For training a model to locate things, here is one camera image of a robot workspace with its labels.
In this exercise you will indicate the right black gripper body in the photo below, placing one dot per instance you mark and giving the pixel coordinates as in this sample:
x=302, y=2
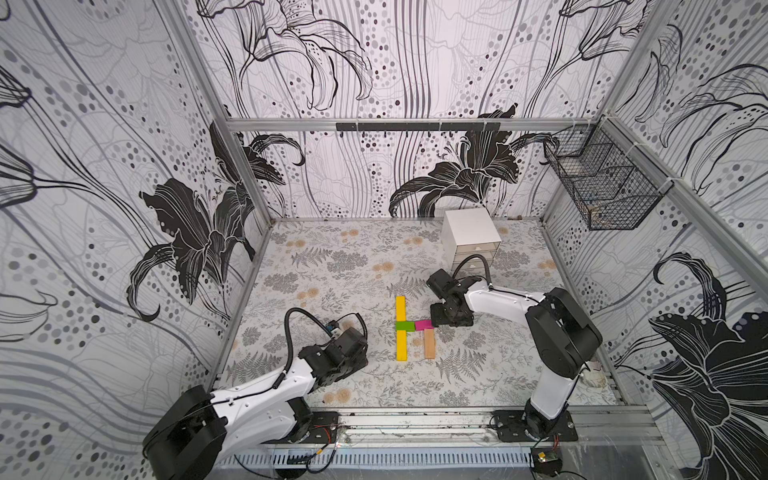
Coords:
x=452, y=312

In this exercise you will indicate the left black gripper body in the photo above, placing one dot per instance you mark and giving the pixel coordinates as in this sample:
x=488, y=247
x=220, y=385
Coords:
x=348, y=368

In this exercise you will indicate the natural wood building block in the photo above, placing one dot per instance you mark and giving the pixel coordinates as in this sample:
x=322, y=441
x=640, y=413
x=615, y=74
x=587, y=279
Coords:
x=429, y=344

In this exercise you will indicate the magenta building block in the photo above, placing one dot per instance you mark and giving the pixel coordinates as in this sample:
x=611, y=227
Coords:
x=423, y=325

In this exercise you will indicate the green building block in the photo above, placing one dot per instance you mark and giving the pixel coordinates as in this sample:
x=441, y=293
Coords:
x=407, y=326

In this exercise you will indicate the yellow building block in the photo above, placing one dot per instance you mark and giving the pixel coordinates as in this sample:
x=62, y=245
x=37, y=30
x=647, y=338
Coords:
x=400, y=309
x=401, y=345

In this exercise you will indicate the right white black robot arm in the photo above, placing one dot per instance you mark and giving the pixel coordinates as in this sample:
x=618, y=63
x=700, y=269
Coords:
x=565, y=337

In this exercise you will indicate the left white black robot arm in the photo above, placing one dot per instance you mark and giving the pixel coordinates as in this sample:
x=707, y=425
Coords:
x=201, y=426

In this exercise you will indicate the white mini drawer cabinet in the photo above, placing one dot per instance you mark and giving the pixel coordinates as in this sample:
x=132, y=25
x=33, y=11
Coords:
x=466, y=232

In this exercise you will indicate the crumpled beige cloth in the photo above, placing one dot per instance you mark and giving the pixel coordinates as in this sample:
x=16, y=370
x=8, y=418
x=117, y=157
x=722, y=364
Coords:
x=594, y=376

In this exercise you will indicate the small electronics board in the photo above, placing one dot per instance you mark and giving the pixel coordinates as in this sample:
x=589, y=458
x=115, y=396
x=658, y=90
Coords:
x=546, y=462

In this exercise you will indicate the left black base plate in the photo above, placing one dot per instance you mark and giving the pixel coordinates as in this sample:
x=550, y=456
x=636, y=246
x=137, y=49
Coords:
x=320, y=428

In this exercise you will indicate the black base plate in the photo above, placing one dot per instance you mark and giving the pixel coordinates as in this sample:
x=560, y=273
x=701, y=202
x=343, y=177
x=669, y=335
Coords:
x=513, y=426
x=320, y=428

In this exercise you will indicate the white slotted cable duct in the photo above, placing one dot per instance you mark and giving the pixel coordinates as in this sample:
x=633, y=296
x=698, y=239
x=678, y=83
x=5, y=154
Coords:
x=385, y=458

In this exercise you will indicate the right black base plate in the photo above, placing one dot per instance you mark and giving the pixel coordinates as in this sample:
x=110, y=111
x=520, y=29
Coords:
x=513, y=426

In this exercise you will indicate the black wall mounted bar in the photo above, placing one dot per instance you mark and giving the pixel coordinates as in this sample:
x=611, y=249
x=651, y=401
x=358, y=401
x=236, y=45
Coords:
x=449, y=126

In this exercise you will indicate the black wire basket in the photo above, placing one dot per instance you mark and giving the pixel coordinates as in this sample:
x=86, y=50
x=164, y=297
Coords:
x=598, y=169

